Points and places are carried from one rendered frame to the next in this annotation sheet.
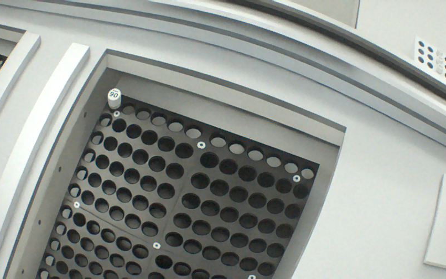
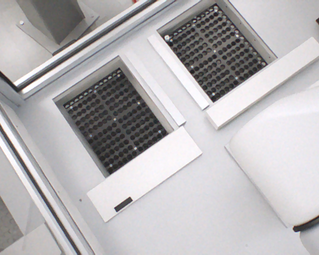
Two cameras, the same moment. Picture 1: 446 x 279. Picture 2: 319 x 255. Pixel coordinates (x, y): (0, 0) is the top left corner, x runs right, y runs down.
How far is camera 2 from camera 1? 0.80 m
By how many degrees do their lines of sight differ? 23
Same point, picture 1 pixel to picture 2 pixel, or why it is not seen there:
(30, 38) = (129, 52)
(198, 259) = (224, 43)
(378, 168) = not seen: outside the picture
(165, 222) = (209, 45)
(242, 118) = not seen: hidden behind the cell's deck
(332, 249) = (249, 11)
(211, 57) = (180, 7)
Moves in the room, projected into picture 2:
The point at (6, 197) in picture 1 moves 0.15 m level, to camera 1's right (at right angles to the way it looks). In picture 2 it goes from (189, 83) to (228, 39)
